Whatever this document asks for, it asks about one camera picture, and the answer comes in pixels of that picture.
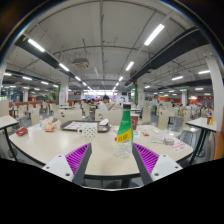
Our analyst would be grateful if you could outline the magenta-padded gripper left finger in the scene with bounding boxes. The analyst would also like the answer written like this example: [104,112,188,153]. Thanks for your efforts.
[42,142,93,187]

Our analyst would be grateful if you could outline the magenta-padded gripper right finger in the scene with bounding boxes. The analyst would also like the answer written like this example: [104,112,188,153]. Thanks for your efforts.
[131,142,184,187]

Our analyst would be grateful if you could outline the green drink bottle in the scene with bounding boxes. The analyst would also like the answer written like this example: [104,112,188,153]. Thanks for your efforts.
[115,103,134,159]

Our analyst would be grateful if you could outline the small tissue packet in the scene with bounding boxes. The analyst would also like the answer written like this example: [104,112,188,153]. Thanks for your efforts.
[163,137,176,146]

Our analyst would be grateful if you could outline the white polka-dot mug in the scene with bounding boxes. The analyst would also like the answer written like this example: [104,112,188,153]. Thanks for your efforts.
[77,122,98,140]

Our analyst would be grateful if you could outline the dark food tray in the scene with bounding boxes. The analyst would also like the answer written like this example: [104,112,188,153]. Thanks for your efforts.
[59,119,112,134]

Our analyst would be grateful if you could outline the crumpled orange-white food wrapper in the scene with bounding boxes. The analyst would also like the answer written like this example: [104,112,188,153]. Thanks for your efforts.
[41,117,62,133]

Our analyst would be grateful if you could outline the beige chairs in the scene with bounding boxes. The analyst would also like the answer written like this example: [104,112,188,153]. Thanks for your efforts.
[0,99,214,134]

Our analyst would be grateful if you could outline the person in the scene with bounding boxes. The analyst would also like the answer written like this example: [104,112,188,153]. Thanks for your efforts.
[98,94,116,112]

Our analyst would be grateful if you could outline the ceiling air conditioner unit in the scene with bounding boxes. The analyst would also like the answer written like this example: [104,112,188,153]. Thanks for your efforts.
[72,58,90,70]

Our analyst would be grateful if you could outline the ceiling lights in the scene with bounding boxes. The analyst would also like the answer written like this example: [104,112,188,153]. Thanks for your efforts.
[3,23,212,98]

